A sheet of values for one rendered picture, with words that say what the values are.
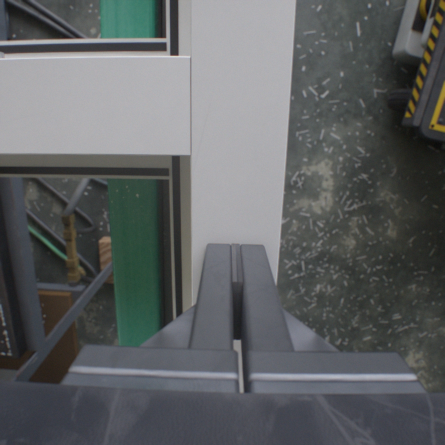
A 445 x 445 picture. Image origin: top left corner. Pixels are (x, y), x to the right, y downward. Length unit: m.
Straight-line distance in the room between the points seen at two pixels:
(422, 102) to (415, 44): 0.26
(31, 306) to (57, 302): 0.31
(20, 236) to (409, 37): 1.05
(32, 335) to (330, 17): 1.14
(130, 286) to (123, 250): 0.03
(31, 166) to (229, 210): 0.14
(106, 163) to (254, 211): 0.11
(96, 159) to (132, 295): 0.11
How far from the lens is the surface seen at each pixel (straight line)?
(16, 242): 0.68
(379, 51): 1.20
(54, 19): 0.98
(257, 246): 0.15
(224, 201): 0.15
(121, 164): 0.22
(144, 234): 0.24
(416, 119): 0.88
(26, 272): 0.70
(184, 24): 0.21
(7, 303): 0.70
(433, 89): 0.90
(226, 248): 0.15
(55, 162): 0.23
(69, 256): 1.00
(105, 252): 1.20
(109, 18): 0.24
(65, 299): 1.02
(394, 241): 1.30
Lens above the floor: 1.08
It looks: 73 degrees down
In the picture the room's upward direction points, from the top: 177 degrees counter-clockwise
